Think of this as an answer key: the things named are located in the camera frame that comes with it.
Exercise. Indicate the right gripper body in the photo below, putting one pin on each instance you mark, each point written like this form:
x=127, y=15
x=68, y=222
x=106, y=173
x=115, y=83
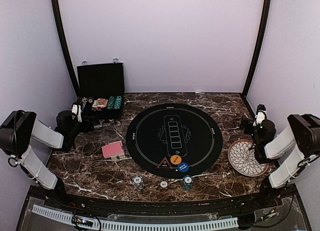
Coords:
x=247, y=130

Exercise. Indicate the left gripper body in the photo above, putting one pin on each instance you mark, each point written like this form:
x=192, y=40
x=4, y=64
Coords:
x=85, y=129

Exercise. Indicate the blue small blind button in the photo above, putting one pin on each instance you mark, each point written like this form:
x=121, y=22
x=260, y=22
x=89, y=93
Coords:
x=183, y=167

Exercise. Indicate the orange big blind button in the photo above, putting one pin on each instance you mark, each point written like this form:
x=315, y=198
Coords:
x=175, y=159

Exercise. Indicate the green-blue 50 chip stack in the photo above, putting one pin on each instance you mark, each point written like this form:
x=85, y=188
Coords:
x=187, y=182

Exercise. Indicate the red triangular all-in marker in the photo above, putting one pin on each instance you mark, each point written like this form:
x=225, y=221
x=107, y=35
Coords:
x=164, y=164

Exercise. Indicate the orange 100 chip stack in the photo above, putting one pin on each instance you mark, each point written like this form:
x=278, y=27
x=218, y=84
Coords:
x=163, y=184

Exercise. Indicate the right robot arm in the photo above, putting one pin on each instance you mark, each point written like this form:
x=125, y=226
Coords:
x=298, y=145

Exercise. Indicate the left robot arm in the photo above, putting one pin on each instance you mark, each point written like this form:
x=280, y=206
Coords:
x=16, y=133

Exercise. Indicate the blue-white chips in case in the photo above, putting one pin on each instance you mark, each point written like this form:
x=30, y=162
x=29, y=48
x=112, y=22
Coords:
x=86, y=101

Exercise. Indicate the card deck in case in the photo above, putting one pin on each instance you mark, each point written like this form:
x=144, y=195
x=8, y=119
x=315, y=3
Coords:
x=99, y=103

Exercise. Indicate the green chip row left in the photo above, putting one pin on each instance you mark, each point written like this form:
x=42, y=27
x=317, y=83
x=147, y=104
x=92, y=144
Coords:
x=110, y=102

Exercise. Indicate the green chip row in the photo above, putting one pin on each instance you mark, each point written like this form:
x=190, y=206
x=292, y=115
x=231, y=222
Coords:
x=110, y=102
x=118, y=102

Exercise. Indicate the floral patterned plate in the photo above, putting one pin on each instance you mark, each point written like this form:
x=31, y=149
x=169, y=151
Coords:
x=242, y=158

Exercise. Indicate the red card deck in box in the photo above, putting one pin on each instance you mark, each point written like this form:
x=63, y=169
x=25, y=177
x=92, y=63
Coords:
x=113, y=150

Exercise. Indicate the green chip row right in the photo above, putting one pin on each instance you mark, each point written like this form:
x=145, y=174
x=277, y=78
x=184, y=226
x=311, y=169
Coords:
x=118, y=102

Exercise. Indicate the black poker chip case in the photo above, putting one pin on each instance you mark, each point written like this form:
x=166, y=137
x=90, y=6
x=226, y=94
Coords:
x=102, y=81

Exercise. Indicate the blue chip stack left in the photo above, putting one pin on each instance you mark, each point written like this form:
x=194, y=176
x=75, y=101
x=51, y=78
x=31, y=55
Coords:
x=138, y=182

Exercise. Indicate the round black poker mat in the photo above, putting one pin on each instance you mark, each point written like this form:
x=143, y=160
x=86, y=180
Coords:
x=171, y=129

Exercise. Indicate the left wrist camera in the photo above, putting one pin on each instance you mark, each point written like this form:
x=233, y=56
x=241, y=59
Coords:
x=76, y=112

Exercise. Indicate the white cable duct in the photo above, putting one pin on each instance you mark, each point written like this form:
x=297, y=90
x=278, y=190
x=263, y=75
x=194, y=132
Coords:
x=122, y=222

